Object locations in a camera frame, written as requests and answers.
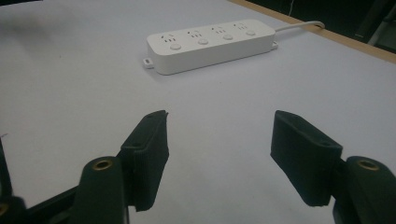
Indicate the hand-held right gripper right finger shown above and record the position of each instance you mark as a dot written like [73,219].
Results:
[306,161]

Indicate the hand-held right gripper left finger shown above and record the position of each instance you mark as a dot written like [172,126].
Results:
[143,161]

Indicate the white power strip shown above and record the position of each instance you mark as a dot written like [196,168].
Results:
[207,46]

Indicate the metal stand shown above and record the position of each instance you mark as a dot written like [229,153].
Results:
[378,26]

